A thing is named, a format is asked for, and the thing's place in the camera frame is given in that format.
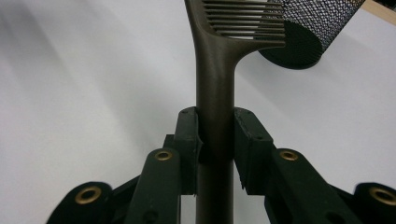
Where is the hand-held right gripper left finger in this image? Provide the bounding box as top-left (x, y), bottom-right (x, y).
top-left (123, 106), bottom-right (204, 224)

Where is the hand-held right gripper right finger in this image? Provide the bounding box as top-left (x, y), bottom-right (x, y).
top-left (233, 106), bottom-right (364, 224)

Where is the dark brown comb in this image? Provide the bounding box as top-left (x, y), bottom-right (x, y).
top-left (183, 0), bottom-right (287, 224)

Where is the black mesh pen holder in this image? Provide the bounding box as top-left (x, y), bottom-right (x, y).
top-left (258, 0), bottom-right (367, 70)

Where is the wooden table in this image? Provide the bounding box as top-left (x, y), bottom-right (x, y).
top-left (360, 0), bottom-right (396, 26)

